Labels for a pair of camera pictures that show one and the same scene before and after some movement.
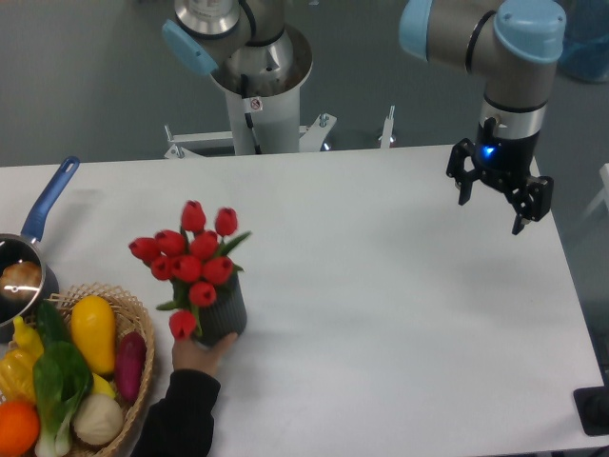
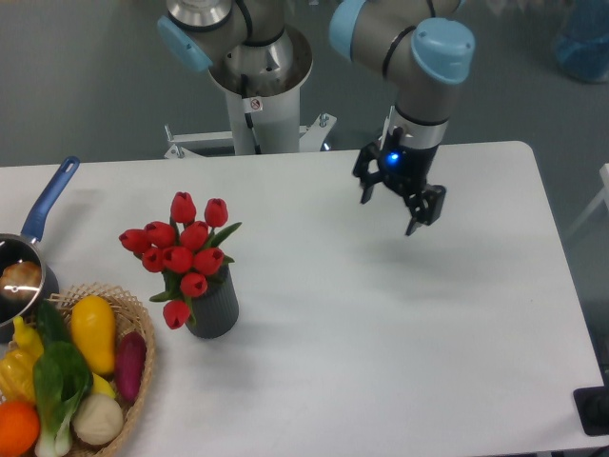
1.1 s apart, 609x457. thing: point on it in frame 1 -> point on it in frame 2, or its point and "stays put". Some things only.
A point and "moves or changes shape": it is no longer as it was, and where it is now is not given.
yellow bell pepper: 16,375 stays put
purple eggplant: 129,360 stays put
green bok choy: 61,379 stays put
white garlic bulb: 98,419 stays put
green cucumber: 52,323 stays put
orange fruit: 20,427 stays put
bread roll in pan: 21,280 stays put
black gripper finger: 458,171 -> 367,152
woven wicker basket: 127,316 stays put
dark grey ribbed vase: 226,315 moves or changes shape
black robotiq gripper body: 504,160 -> 403,168
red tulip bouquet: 194,260 moves or changes shape
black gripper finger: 532,200 -> 425,206
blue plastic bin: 585,51 stays put
